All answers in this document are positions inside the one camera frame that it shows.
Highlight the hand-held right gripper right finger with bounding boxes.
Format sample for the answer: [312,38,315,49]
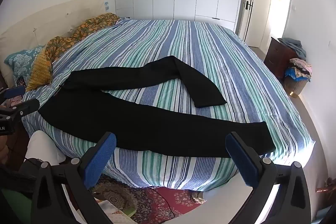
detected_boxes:
[225,132,313,224]

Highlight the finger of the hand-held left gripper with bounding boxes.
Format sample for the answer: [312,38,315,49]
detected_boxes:
[7,98,40,120]
[0,85,26,103]

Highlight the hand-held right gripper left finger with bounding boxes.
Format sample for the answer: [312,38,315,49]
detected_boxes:
[31,132,117,224]

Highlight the black pants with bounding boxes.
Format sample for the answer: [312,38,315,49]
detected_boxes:
[37,55,277,159]

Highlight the teal patterned pillow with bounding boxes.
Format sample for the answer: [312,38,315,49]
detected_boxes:
[4,46,45,88]

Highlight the yellow dotted cushion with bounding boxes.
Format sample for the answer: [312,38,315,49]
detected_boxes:
[26,49,54,92]

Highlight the dark cloth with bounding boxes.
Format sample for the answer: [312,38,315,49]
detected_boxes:
[0,158,42,189]

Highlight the white booklet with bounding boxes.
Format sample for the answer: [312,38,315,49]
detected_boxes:
[96,199,126,224]

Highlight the red patterned rug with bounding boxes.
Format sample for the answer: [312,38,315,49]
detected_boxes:
[89,174,208,224]

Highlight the beige padded headboard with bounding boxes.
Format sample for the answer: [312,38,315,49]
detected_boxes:
[0,0,105,75]

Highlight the brown metal fixture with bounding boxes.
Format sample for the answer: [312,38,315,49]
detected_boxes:
[316,178,332,193]

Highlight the woven laundry basket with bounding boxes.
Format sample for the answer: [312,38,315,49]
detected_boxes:
[283,74,308,98]

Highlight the orange floral blanket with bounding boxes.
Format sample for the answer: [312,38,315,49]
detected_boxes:
[45,13,121,64]

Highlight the dark wooden dresser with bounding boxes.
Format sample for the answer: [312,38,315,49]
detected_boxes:
[264,37,297,80]

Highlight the pile of colourful clothes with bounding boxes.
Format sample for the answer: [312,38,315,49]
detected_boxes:
[285,57,313,82]

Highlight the striped blue green bedspread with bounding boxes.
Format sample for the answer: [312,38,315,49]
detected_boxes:
[22,18,315,191]

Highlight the grey blue clothes heap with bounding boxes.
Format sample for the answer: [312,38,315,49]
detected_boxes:
[278,38,307,60]

